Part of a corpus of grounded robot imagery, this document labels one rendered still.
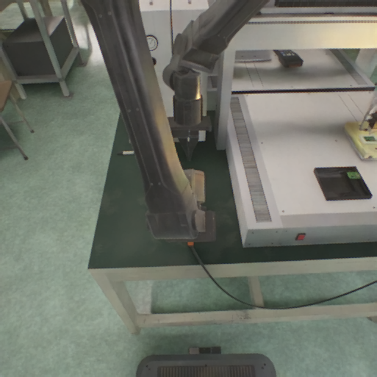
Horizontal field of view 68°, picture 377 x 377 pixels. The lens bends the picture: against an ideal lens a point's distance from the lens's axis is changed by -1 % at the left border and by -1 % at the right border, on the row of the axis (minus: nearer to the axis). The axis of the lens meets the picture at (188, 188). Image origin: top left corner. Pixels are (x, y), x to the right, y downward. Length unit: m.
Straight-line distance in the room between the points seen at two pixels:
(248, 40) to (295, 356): 1.32
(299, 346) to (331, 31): 1.30
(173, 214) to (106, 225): 0.49
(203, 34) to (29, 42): 2.53
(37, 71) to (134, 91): 2.77
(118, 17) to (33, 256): 1.67
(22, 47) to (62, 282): 2.07
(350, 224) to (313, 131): 0.39
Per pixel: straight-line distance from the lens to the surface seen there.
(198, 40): 0.58
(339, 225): 0.85
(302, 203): 0.85
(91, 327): 1.61
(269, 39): 0.92
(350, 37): 1.00
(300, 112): 1.19
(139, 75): 0.37
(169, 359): 1.25
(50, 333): 1.68
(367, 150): 1.04
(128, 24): 0.37
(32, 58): 3.07
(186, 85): 0.61
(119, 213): 0.93
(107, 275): 0.89
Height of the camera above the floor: 1.49
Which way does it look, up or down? 49 degrees down
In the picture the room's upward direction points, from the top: 1 degrees counter-clockwise
